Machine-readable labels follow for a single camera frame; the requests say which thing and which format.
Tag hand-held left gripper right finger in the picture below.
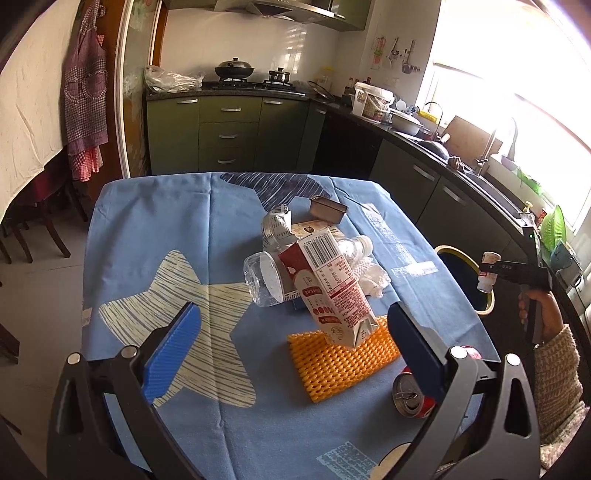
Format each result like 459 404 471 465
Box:
387 301 542 480

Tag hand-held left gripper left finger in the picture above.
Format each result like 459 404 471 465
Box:
46 301 204 480

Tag small white plastic bottle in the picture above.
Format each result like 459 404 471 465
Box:
477 251 502 292

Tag blue bin with yellow rim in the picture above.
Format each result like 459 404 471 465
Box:
434 244 495 315

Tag white tissue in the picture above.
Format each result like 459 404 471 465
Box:
353 256 393 296

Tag small beige carton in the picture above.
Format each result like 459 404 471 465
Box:
291 220 331 238

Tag crushed labelled plastic bottle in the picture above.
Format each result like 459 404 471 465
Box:
262 205 294 252

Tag person's right hand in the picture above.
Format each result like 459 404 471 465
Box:
518 291 566 344

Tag red soda can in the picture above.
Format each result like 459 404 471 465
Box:
392 345 483 419

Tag green plastic colander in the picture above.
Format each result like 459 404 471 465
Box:
540 204 568 254

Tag orange foam net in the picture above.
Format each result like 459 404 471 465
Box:
287 316 402 404

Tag red and white milk carton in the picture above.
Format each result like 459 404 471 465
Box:
278 226 380 348

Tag steel kitchen faucet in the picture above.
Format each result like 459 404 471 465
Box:
475 117 518 176

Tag large clear plastic bottle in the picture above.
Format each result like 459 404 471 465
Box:
243 250 289 308

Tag clear bottle with white cap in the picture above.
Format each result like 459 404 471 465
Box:
335 234 375 268

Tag black frying pan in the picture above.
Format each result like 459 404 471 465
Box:
418 138 448 160

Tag wooden cutting board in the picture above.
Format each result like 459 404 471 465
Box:
445 115 504 160

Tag blue printed tablecloth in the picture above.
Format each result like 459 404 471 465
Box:
82 172 502 480

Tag white enamel basin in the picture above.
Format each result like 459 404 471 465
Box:
390 111 426 137

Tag brown metal tin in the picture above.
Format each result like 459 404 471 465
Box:
308 195 348 225

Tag kitchen window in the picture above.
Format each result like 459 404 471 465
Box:
429 0 591 232

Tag dark wooden chair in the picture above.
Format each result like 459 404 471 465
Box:
0 152 88 264

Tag white lidded bucket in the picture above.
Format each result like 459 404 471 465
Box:
353 82 395 121

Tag green base kitchen cabinets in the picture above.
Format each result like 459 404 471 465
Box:
147 90 546 278

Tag glass pot lid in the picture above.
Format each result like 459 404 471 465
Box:
307 79 335 101

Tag clear plastic bag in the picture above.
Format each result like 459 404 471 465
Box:
144 65 205 93

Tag checked purple apron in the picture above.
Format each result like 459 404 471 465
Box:
62 0 109 183

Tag black gas stove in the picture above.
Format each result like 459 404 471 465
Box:
201 79 308 97

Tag white hanging cloth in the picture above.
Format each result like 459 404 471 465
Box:
0 0 88 222

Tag black wok with lid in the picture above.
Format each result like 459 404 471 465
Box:
213 57 256 80

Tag steel range hood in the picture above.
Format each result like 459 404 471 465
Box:
213 0 337 24

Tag green wall cabinets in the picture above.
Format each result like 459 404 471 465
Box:
164 0 372 32

